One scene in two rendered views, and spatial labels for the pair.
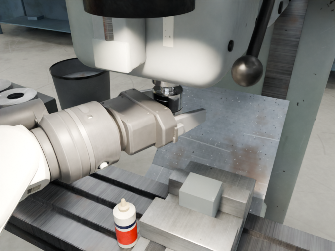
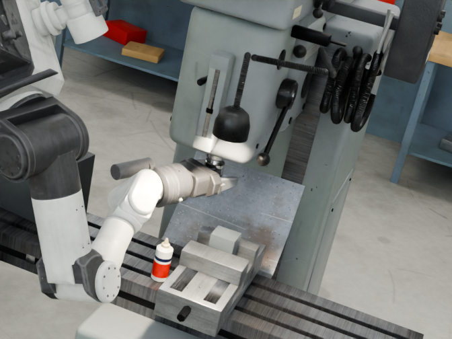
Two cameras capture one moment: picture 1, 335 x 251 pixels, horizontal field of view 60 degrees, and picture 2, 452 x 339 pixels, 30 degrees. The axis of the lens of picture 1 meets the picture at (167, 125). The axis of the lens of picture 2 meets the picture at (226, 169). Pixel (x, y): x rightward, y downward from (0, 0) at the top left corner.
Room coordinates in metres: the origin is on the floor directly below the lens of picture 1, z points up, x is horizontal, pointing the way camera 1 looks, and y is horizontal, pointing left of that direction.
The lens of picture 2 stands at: (-1.32, 0.33, 2.02)
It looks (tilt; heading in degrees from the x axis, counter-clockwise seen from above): 24 degrees down; 348
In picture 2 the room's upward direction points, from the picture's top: 13 degrees clockwise
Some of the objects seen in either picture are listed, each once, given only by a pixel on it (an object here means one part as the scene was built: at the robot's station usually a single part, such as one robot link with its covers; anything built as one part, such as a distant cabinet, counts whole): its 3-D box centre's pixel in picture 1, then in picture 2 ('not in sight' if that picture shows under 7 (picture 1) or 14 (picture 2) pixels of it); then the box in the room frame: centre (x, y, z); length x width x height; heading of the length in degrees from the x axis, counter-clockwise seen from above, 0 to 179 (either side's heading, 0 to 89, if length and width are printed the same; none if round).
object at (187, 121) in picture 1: (191, 122); (228, 183); (0.35, -0.03, 1.24); 0.06 x 0.02 x 0.03; 129
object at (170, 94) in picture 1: (167, 90); (214, 163); (0.39, 0.00, 1.26); 0.05 x 0.05 x 0.01
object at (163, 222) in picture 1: (187, 231); (214, 262); (0.32, -0.03, 1.05); 0.15 x 0.06 x 0.04; 64
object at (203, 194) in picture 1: (200, 198); (223, 244); (0.37, -0.06, 1.07); 0.06 x 0.05 x 0.06; 64
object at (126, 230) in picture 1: (125, 220); (163, 257); (0.37, 0.08, 1.01); 0.04 x 0.04 x 0.11
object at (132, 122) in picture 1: (115, 129); (183, 181); (0.34, 0.07, 1.23); 0.13 x 0.12 x 0.10; 39
